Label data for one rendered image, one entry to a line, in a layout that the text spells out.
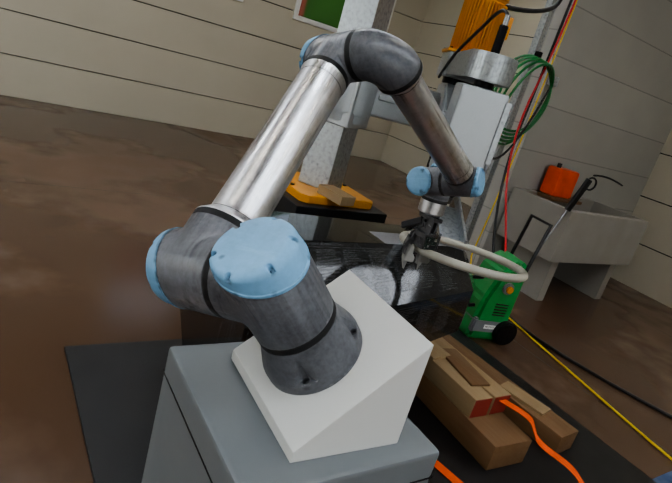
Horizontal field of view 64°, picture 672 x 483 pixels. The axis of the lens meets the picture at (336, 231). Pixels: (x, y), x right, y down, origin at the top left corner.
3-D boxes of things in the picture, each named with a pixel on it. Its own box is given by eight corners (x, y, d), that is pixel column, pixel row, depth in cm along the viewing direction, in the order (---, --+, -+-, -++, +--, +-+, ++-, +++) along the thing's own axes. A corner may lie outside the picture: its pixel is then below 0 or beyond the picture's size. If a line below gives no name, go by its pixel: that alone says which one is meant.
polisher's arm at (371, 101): (318, 107, 273) (331, 57, 266) (304, 97, 304) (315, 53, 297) (442, 139, 298) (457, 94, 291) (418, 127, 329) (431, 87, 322)
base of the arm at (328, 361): (383, 335, 96) (366, 298, 90) (309, 414, 89) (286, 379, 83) (317, 298, 110) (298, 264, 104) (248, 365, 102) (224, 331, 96)
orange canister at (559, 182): (530, 192, 496) (544, 158, 487) (561, 197, 525) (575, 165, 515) (549, 200, 479) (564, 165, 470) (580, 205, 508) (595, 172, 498)
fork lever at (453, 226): (424, 171, 281) (427, 163, 278) (459, 181, 281) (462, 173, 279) (427, 240, 222) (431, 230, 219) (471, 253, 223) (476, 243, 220)
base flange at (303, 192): (262, 173, 313) (264, 165, 311) (331, 182, 341) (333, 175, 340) (301, 202, 275) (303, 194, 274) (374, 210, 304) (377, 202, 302)
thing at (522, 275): (393, 228, 223) (395, 222, 223) (504, 260, 225) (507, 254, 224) (405, 255, 175) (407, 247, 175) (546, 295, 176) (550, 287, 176)
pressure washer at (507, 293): (484, 320, 393) (528, 211, 368) (512, 346, 362) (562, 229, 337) (444, 315, 381) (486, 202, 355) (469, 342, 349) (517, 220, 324)
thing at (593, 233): (480, 272, 504) (513, 186, 479) (560, 273, 578) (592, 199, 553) (532, 304, 456) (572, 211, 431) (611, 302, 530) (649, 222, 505)
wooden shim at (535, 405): (498, 387, 278) (499, 384, 278) (507, 382, 286) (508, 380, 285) (541, 416, 263) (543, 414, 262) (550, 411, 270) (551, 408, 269)
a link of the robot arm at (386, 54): (405, 8, 113) (491, 173, 164) (356, 17, 121) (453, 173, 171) (390, 51, 110) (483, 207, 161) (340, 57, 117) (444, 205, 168)
